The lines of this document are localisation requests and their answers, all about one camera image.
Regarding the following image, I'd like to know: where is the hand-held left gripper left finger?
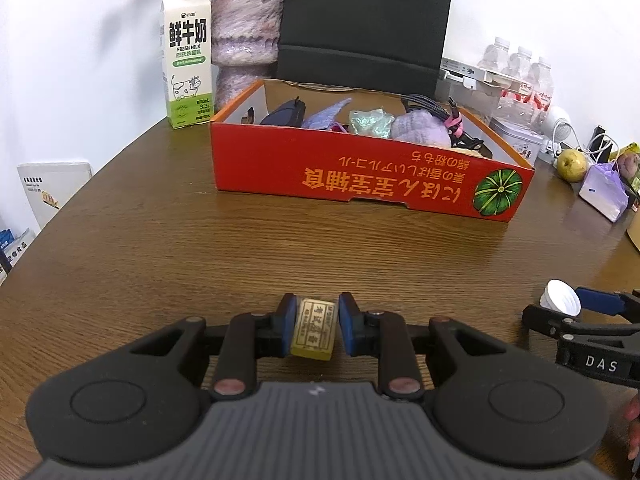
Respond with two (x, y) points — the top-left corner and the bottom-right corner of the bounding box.
(117, 292), (298, 403)

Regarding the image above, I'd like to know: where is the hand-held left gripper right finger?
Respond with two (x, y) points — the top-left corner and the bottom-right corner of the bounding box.
(337, 291), (521, 403)

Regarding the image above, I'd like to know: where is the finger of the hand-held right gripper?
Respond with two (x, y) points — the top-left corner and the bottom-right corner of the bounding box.
(522, 304), (601, 341)
(575, 286), (640, 323)

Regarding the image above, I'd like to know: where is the white pleated paper cup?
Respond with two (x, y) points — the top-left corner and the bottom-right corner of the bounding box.
(540, 280), (582, 316)

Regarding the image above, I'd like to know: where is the yellow eraser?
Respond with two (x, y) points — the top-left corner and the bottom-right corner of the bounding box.
(290, 297), (335, 361)

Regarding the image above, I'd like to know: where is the red cardboard box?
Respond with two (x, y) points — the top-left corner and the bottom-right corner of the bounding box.
(210, 79), (536, 225)

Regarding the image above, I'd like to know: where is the iridescent plastic bag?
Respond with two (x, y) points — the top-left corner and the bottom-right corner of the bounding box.
(347, 108), (396, 138)

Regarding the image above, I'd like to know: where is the purple fluffy cloth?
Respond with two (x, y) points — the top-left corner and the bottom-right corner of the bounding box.
(390, 110), (451, 148)

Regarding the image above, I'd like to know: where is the navy zip pouch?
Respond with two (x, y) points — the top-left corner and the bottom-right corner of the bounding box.
(260, 97), (306, 127)

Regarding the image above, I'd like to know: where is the grey braided cable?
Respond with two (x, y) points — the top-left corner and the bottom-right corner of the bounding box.
(400, 95), (486, 153)

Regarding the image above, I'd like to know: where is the person's right hand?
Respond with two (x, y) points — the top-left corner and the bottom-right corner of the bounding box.
(625, 392), (640, 476)

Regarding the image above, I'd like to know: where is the purple tissue pack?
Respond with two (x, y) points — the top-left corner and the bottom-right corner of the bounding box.
(579, 161), (631, 223)

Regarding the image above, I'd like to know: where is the green apple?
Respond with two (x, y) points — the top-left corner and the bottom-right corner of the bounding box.
(556, 149), (590, 182)

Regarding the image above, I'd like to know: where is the dark snack packet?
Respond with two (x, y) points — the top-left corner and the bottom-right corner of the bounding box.
(612, 142), (640, 186)

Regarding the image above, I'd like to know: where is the white tin box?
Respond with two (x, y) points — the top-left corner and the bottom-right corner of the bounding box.
(489, 116), (548, 163)

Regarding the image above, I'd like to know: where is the clear water bottle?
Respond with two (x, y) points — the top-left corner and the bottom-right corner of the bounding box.
(525, 57), (556, 116)
(479, 36), (511, 75)
(505, 46), (534, 96)

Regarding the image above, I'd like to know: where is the white flat box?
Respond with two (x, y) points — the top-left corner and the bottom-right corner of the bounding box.
(439, 57), (488, 89)
(477, 62), (532, 90)

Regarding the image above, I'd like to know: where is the clear plastic food container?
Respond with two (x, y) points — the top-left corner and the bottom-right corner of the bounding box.
(436, 71), (493, 123)

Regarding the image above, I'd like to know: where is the white printed bag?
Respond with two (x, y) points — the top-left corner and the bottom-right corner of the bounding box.
(9, 227), (40, 273)

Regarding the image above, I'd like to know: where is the green and white milk carton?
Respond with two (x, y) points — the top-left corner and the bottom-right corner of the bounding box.
(161, 0), (216, 130)

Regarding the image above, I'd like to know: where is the blue and white bag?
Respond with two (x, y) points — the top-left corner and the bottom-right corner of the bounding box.
(0, 229), (16, 286)

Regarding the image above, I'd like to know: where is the mottled purple vase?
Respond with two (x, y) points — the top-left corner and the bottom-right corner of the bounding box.
(210, 0), (287, 111)

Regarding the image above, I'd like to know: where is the black paper bag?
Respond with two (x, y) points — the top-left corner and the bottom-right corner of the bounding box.
(276, 0), (457, 101)

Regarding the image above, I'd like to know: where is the white wall panel box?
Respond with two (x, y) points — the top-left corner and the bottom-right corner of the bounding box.
(17, 161), (93, 231)

